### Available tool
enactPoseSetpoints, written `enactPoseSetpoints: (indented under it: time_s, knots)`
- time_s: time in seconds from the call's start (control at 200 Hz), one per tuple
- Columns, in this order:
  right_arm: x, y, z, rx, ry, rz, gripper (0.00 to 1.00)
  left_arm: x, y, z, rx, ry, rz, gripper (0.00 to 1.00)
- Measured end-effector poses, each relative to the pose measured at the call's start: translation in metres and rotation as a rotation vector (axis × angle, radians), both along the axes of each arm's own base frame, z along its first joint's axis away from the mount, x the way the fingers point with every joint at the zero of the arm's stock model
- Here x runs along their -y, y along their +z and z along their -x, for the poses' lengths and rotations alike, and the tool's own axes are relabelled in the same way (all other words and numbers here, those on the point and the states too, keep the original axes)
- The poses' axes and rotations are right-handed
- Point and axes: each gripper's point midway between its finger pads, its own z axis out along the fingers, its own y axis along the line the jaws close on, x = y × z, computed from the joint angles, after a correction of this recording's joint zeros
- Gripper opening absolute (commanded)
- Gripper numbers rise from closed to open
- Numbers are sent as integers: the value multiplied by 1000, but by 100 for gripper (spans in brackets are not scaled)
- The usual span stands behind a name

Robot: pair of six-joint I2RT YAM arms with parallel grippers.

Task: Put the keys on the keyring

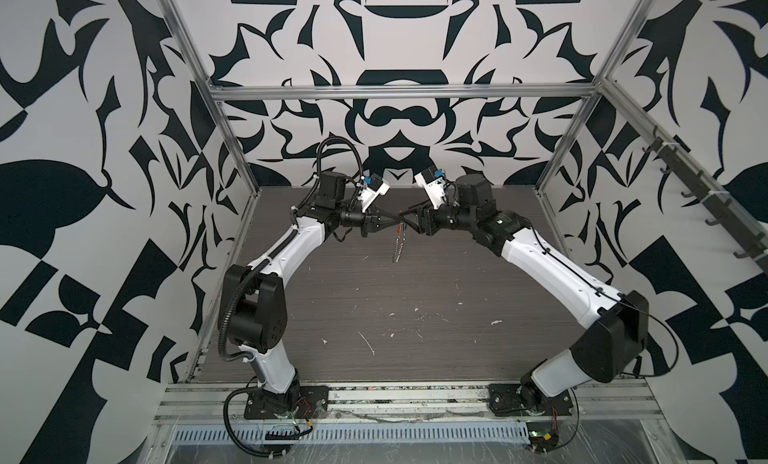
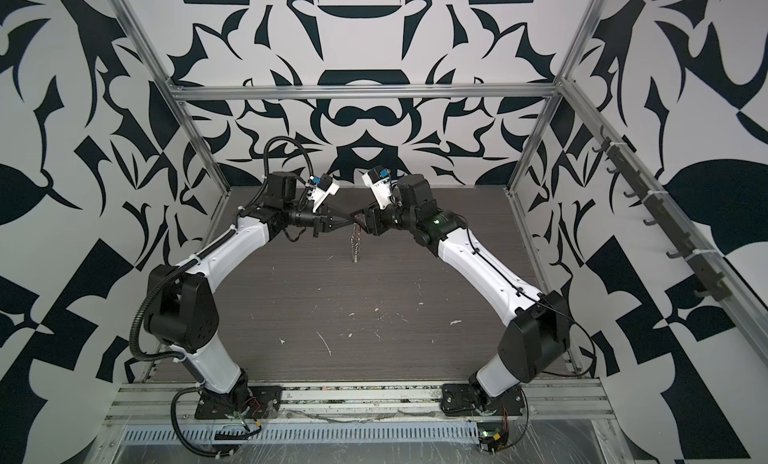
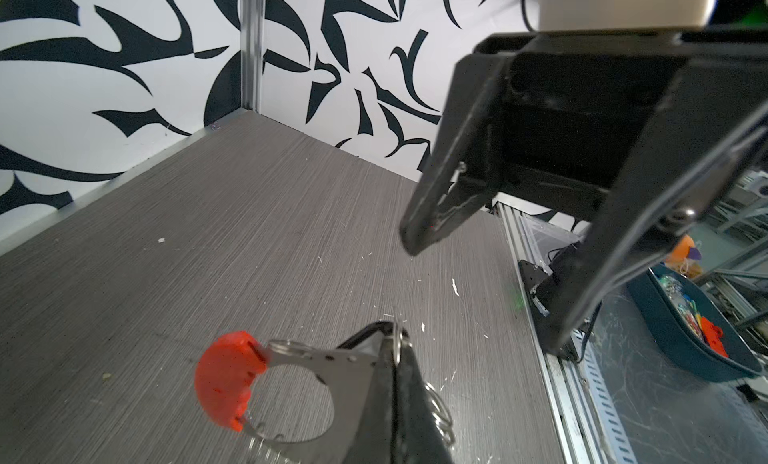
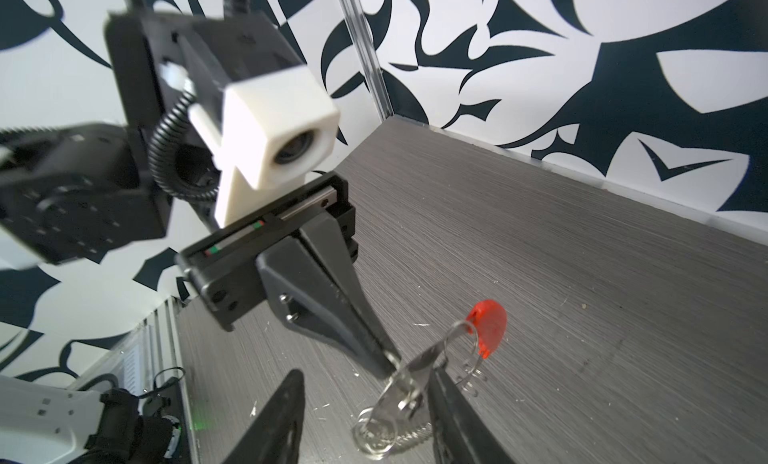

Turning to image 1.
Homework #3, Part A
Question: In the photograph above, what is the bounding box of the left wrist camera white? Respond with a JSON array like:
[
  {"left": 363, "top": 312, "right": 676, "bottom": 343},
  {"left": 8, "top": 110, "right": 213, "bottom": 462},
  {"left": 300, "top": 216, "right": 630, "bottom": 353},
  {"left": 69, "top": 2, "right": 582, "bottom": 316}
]
[{"left": 357, "top": 174, "right": 390, "bottom": 213}]

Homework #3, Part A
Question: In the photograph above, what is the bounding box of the aluminium rail base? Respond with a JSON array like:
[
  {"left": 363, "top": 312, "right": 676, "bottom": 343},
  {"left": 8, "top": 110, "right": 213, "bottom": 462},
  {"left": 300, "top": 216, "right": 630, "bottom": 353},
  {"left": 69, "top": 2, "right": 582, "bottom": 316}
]
[{"left": 152, "top": 379, "right": 664, "bottom": 424}]

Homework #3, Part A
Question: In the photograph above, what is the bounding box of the white slotted cable duct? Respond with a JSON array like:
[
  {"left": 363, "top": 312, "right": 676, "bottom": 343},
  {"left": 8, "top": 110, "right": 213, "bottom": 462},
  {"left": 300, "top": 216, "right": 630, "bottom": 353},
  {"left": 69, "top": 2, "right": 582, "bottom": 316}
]
[{"left": 172, "top": 422, "right": 530, "bottom": 445}]

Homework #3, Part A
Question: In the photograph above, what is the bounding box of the aluminium frame crossbar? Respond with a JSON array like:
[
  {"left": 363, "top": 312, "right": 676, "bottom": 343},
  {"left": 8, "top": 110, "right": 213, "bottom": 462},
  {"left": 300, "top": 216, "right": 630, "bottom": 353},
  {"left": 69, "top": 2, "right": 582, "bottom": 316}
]
[{"left": 209, "top": 83, "right": 596, "bottom": 101}]

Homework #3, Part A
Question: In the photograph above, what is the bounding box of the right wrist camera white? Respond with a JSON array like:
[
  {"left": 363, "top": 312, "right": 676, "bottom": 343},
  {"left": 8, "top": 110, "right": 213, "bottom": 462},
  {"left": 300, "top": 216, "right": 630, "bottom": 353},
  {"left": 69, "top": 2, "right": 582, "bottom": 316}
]
[{"left": 414, "top": 166, "right": 448, "bottom": 210}]

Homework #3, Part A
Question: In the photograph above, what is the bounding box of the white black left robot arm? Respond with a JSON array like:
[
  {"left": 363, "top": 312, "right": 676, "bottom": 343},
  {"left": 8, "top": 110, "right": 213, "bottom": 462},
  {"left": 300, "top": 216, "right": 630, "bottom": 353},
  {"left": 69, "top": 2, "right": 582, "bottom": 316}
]
[{"left": 217, "top": 171, "right": 398, "bottom": 395}]

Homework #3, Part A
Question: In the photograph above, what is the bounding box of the grey wall hook rack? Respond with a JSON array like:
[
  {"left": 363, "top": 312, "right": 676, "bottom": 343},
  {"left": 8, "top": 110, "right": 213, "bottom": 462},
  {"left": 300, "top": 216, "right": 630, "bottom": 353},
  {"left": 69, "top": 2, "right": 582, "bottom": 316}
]
[{"left": 640, "top": 126, "right": 767, "bottom": 273}]

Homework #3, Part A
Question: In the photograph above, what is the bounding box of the aluminium frame corner post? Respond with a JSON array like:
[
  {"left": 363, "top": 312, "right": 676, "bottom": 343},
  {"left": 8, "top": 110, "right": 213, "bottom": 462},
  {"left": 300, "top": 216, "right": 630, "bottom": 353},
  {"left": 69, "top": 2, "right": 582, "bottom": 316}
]
[{"left": 535, "top": 0, "right": 657, "bottom": 194}]

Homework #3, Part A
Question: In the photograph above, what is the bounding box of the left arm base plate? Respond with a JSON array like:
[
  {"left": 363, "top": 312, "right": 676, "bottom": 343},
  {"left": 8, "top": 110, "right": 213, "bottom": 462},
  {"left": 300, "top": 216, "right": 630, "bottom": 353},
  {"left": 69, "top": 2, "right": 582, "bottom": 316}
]
[{"left": 244, "top": 384, "right": 330, "bottom": 420}]

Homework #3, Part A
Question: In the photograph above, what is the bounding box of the left aluminium frame post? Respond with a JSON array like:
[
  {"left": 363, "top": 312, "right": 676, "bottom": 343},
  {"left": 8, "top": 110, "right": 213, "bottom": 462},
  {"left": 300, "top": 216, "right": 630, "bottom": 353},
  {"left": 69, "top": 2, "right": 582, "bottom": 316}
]
[{"left": 137, "top": 0, "right": 258, "bottom": 203}]

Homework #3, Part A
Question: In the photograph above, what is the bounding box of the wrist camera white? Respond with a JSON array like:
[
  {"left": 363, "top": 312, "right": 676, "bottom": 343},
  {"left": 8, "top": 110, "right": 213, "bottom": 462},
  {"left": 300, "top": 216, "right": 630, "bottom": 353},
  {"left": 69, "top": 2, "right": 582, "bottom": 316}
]
[
  {"left": 357, "top": 174, "right": 390, "bottom": 213},
  {"left": 414, "top": 166, "right": 448, "bottom": 210}
]

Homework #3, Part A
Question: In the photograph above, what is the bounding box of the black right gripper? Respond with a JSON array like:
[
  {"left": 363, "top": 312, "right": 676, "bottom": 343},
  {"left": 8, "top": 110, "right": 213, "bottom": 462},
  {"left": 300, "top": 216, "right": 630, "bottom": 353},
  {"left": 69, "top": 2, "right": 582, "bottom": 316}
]
[{"left": 403, "top": 195, "right": 484, "bottom": 237}]

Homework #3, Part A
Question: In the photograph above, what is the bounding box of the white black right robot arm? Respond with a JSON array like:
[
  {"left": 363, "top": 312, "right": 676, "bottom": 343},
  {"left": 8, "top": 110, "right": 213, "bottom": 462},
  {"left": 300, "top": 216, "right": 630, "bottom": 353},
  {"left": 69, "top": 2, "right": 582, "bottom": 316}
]
[{"left": 403, "top": 167, "right": 649, "bottom": 409}]

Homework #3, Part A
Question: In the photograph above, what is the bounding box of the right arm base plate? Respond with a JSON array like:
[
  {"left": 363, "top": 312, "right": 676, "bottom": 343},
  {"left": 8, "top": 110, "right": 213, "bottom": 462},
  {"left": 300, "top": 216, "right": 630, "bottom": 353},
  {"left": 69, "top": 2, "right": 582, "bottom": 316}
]
[{"left": 487, "top": 383, "right": 573, "bottom": 417}]

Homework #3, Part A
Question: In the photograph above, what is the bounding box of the black corrugated cable conduit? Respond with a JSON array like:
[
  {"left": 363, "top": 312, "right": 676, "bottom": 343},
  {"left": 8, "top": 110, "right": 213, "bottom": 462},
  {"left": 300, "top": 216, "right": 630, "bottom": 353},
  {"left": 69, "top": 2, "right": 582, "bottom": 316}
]
[{"left": 217, "top": 136, "right": 367, "bottom": 459}]

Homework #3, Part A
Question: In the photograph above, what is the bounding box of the small electronics board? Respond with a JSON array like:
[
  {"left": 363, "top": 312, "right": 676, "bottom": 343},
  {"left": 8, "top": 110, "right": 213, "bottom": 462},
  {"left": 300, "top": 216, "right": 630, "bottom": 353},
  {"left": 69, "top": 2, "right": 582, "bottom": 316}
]
[{"left": 527, "top": 422, "right": 560, "bottom": 454}]

